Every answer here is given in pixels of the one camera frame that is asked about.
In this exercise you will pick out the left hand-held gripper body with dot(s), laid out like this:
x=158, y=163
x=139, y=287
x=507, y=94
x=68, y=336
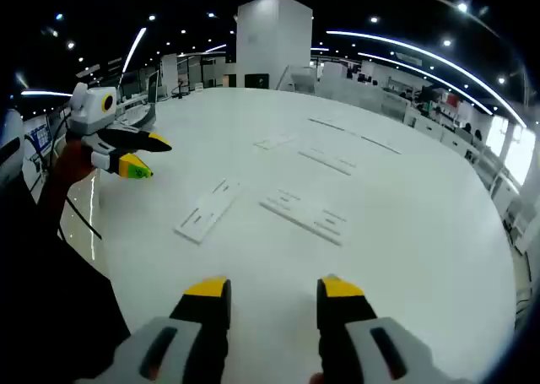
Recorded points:
x=88, y=107

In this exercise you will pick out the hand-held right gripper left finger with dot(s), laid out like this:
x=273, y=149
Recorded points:
x=198, y=342

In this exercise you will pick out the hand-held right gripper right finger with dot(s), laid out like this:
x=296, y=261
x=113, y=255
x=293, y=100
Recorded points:
x=350, y=342

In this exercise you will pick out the white socket holder plate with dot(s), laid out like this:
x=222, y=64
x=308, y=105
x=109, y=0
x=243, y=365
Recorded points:
x=274, y=141
x=208, y=211
x=306, y=215
x=329, y=161

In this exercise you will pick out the white socket holder cover strip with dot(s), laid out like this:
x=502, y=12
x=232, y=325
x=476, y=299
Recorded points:
x=327, y=124
x=379, y=144

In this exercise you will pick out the person's left hand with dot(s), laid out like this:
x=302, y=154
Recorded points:
x=73, y=160

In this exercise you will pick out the person's right hand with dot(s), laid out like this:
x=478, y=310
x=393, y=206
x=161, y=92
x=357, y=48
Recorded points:
x=317, y=379

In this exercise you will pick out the grey curved chair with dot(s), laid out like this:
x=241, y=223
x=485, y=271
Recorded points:
x=141, y=116

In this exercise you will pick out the white worn device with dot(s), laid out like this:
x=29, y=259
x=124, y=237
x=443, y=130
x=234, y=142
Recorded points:
x=10, y=135

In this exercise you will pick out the black square panel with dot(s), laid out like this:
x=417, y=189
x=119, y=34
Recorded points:
x=256, y=81

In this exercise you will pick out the person's dark clothing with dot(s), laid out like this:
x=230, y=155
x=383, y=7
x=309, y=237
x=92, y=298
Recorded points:
x=42, y=295

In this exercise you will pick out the white square pillar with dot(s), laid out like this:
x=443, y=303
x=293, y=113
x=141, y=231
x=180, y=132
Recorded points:
x=274, y=42

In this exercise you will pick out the blue picture wall poster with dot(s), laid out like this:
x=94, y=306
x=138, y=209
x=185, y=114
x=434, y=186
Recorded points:
x=42, y=139

